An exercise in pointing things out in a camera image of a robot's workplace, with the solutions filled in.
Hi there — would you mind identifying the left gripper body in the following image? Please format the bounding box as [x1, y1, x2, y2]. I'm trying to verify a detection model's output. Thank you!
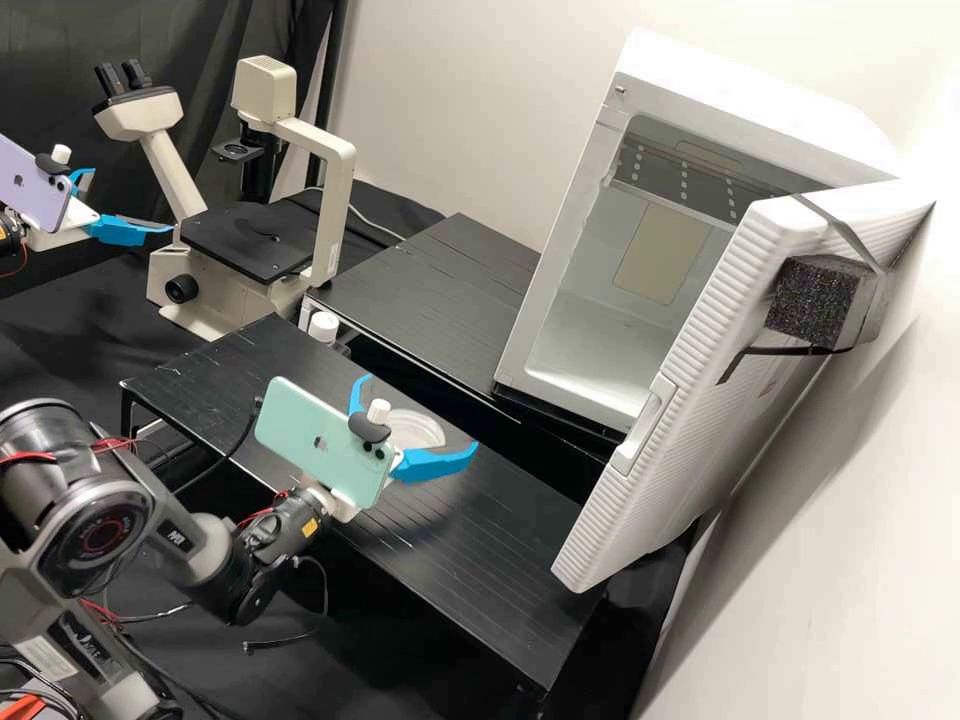
[29, 197, 101, 253]

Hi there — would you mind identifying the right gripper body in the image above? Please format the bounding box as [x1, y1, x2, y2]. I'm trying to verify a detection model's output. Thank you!
[311, 479, 362, 524]

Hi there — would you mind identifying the petri dish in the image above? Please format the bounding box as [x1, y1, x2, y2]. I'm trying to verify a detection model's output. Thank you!
[378, 407, 449, 454]

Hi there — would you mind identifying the incubator door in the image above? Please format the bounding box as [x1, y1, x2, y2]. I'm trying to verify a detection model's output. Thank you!
[550, 178, 941, 596]

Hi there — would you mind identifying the black platform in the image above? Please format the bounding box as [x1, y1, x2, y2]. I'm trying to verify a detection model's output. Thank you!
[119, 314, 610, 708]
[302, 212, 628, 463]

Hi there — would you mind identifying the cream microscope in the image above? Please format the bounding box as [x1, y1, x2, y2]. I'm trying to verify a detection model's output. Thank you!
[92, 54, 358, 343]

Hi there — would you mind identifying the left wrist camera phone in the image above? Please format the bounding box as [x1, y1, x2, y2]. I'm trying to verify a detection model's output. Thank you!
[0, 133, 77, 235]

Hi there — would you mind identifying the wrist camera phone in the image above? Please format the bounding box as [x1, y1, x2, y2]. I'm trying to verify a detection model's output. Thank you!
[0, 133, 77, 235]
[253, 374, 400, 513]

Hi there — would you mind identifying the right wrist camera phone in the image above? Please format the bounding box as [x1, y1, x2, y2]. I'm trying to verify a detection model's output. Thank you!
[253, 374, 400, 513]

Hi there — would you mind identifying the black cable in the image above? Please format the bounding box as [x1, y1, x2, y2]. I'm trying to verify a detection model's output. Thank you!
[243, 554, 332, 655]
[173, 395, 264, 493]

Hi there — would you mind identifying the white cable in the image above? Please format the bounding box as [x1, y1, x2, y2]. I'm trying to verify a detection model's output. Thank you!
[348, 208, 410, 244]

